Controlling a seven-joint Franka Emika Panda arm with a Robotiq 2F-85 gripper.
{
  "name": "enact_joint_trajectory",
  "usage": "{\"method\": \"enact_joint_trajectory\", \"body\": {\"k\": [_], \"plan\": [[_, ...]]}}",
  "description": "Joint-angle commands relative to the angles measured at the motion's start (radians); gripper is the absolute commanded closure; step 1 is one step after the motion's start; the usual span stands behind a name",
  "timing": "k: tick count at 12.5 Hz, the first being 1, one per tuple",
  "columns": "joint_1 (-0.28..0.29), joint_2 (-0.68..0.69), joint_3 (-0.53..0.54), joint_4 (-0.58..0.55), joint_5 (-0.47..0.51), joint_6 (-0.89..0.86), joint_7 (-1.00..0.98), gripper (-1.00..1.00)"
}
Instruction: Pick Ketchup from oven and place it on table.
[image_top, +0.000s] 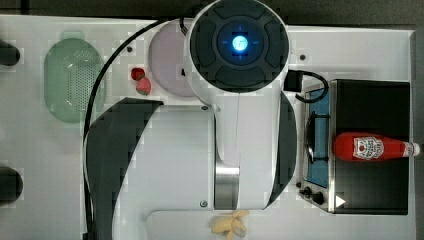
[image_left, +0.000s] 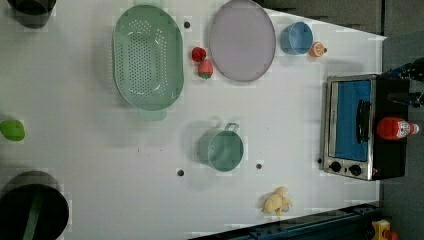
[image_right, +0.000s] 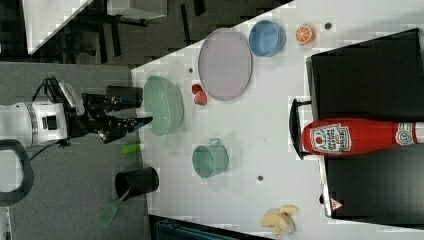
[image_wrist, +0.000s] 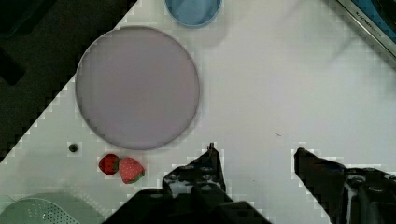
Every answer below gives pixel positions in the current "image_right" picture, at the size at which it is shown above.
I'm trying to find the green marker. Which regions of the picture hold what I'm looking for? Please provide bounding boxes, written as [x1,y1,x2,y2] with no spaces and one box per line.
[122,143,144,154]

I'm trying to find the green oval bowl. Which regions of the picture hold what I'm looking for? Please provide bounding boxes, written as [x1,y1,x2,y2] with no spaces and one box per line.
[144,76,184,136]

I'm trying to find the black utensil cup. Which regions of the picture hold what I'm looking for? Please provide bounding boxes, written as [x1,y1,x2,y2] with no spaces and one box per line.
[115,167,159,199]

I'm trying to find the pink plush strawberry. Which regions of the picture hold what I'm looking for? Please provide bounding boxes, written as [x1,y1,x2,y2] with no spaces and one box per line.
[194,91,207,106]

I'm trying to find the red plush ketchup bottle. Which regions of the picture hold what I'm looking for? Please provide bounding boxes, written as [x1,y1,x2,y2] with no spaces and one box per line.
[301,118,424,156]

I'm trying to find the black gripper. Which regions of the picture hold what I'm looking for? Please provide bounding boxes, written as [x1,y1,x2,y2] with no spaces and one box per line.
[67,86,153,144]

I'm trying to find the green mug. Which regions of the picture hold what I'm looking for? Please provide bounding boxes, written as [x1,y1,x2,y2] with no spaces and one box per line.
[192,138,229,179]

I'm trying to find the orange slice toy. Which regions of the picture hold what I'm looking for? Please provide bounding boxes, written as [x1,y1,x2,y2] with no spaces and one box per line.
[296,25,315,45]

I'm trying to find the white side table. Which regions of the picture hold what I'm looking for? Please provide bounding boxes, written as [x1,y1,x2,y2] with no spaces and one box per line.
[22,0,94,55]

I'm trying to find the large lilac plate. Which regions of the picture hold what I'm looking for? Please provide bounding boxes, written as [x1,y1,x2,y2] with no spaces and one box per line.
[198,28,252,101]

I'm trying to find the black toaster oven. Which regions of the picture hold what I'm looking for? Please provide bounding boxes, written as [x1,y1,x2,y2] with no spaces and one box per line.
[290,29,423,229]

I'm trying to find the green spatula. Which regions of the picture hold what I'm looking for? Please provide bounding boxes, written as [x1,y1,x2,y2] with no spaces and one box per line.
[99,191,129,228]

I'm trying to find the dark red plush strawberry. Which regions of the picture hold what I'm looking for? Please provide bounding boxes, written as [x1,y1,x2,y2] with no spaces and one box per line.
[192,84,202,94]

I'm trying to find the blue bowl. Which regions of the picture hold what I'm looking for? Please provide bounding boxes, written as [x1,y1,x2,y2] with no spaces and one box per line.
[248,20,286,57]

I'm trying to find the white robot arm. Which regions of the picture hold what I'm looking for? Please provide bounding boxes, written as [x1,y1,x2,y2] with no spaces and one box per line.
[1,86,153,148]

